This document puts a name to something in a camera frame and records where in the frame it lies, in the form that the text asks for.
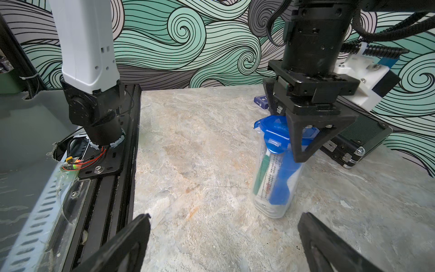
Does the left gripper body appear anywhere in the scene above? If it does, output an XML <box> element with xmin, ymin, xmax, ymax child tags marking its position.
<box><xmin>268</xmin><ymin>1</ymin><xmax>359</xmax><ymax>114</ymax></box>

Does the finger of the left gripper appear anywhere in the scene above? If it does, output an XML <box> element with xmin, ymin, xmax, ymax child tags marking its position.
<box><xmin>285</xmin><ymin>110</ymin><xmax>358</xmax><ymax>163</ymax></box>
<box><xmin>262</xmin><ymin>78</ymin><xmax>285</xmax><ymax>116</ymax></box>

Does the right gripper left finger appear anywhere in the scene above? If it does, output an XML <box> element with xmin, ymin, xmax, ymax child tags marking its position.
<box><xmin>73</xmin><ymin>214</ymin><xmax>151</xmax><ymax>272</ymax></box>

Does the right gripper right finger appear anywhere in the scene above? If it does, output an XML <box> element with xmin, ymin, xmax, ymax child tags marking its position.
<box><xmin>297</xmin><ymin>213</ymin><xmax>380</xmax><ymax>272</ymax></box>

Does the toiletry jar blue lid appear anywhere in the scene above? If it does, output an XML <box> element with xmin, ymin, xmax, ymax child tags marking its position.
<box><xmin>251</xmin><ymin>114</ymin><xmax>320</xmax><ymax>219</ymax></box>

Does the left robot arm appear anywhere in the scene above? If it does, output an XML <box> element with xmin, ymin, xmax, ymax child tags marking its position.
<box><xmin>51</xmin><ymin>1</ymin><xmax>361</xmax><ymax>163</ymax></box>

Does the blue playing card box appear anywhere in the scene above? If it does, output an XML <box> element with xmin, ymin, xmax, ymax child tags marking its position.
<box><xmin>254</xmin><ymin>95</ymin><xmax>269</xmax><ymax>109</ymax></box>

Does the black ribbed case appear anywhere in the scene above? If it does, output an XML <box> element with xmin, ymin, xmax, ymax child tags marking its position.
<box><xmin>320</xmin><ymin>98</ymin><xmax>393</xmax><ymax>169</ymax></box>

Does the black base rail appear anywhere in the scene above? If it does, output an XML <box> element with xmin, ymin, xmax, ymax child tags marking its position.
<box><xmin>61</xmin><ymin>85</ymin><xmax>142</xmax><ymax>272</ymax></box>

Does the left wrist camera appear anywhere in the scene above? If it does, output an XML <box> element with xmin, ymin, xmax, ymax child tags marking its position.
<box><xmin>334</xmin><ymin>42</ymin><xmax>401</xmax><ymax>112</ymax></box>

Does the white perforated cable duct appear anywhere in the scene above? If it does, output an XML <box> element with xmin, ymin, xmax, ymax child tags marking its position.
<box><xmin>1</xmin><ymin>170</ymin><xmax>61</xmax><ymax>272</ymax></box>

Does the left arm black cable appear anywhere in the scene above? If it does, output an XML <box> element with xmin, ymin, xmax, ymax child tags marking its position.
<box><xmin>339</xmin><ymin>10</ymin><xmax>435</xmax><ymax>60</ymax></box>

